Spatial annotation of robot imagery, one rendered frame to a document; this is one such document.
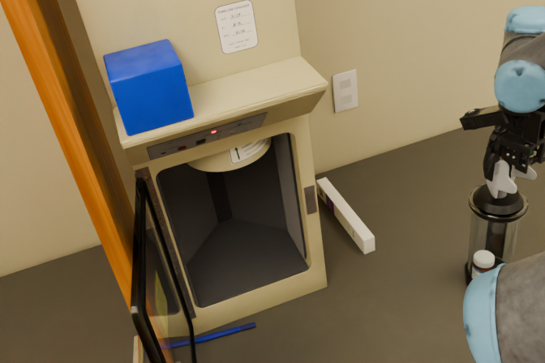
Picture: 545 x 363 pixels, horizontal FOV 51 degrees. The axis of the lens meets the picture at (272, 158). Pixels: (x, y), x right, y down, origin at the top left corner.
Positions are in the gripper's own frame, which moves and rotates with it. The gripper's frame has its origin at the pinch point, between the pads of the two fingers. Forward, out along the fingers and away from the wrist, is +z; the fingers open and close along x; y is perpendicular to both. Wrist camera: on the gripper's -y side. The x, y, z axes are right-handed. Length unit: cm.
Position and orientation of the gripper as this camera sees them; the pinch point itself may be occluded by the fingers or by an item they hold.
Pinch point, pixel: (499, 185)
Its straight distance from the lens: 117.3
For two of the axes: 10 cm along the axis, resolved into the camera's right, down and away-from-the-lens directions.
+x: 8.2, -4.2, 4.0
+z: 1.3, 8.1, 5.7
